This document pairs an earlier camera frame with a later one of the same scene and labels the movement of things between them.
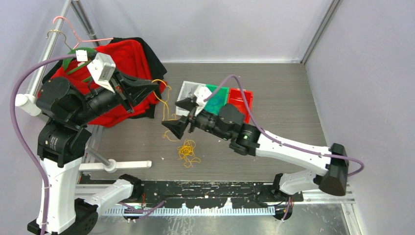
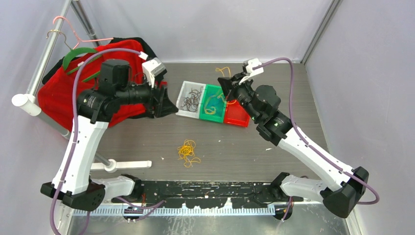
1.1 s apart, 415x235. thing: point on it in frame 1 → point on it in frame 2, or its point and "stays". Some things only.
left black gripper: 136,90 → 158,95
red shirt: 121,65 stays
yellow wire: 186,151 stays
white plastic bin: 187,91 stays
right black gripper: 177,127 → 226,82
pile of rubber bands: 165,105 → 211,110
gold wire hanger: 58,31 stays
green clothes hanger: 91,54 stays
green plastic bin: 213,105 stays
